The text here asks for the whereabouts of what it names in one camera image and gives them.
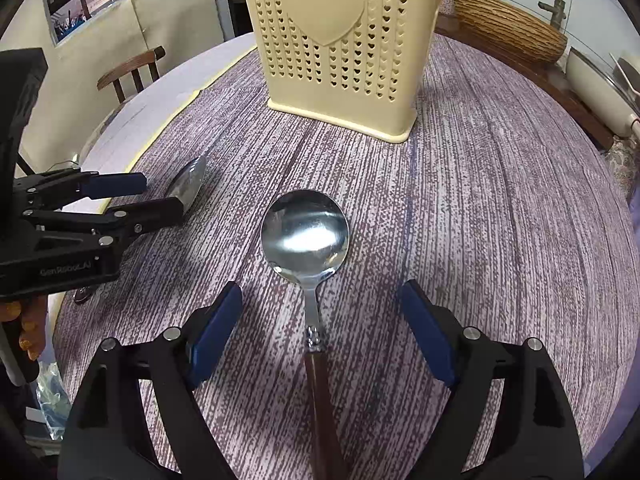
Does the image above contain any person's left hand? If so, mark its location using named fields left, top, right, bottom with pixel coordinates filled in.
left=0, top=294, right=49, bottom=362

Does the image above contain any metal spoon with brown handle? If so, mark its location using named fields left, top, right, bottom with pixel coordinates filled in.
left=261, top=189, right=351, bottom=480
left=74, top=154, right=208, bottom=306

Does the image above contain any white pot with glass lid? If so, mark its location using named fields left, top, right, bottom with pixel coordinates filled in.
left=565, top=47, right=640, bottom=137

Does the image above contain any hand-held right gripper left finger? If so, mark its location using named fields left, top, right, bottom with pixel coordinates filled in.
left=59, top=280, right=244, bottom=480

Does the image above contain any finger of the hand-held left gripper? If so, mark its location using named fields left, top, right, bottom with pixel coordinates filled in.
left=12, top=170, right=147, bottom=206
left=22, top=196, right=186, bottom=248

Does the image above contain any cream plastic utensil holder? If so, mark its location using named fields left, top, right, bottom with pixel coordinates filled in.
left=236, top=0, right=445, bottom=142

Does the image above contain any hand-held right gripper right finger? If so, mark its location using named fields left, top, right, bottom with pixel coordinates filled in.
left=397, top=279, right=585, bottom=480

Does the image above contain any woven pattern basin sink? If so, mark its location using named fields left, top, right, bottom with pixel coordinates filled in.
left=452, top=0, right=568, bottom=64

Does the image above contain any bronze faucet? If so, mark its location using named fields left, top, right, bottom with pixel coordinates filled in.
left=538, top=0, right=567, bottom=36

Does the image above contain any white rice paddle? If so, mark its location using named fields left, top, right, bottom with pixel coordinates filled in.
left=609, top=52, right=640, bottom=96

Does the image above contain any beige padded panel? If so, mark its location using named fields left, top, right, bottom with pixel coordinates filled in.
left=20, top=0, right=221, bottom=161

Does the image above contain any clear plastic bag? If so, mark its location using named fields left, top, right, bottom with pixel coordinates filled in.
left=36, top=359, right=72, bottom=442

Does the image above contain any patterned beige cushion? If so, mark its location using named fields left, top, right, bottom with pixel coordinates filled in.
left=607, top=135, right=640, bottom=201

